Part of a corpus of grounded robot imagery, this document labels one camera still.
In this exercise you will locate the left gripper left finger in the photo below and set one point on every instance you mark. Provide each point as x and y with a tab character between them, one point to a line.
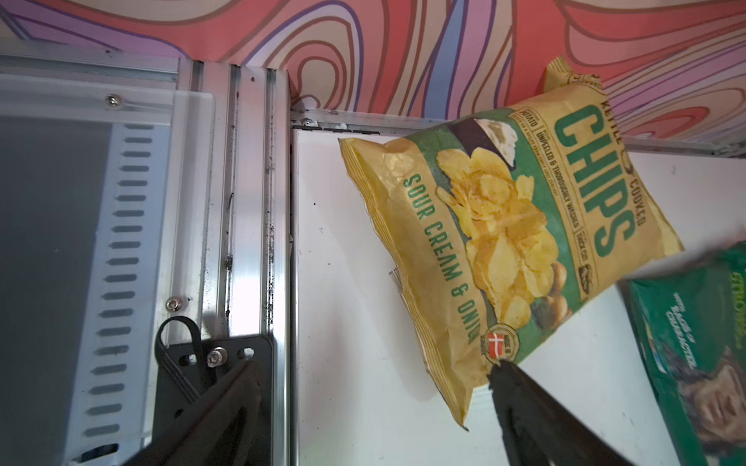
218	429

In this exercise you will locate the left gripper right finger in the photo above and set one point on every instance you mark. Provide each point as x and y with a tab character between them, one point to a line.
537	429

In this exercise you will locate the dark green Real chips bag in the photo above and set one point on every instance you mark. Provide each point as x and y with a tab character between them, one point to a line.
690	328

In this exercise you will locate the green yellow kettle chips bag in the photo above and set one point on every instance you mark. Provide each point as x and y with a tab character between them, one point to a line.
504	223

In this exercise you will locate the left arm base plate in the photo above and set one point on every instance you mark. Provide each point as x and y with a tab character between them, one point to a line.
190	365

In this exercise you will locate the aluminium rail front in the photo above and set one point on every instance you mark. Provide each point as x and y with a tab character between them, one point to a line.
133	190

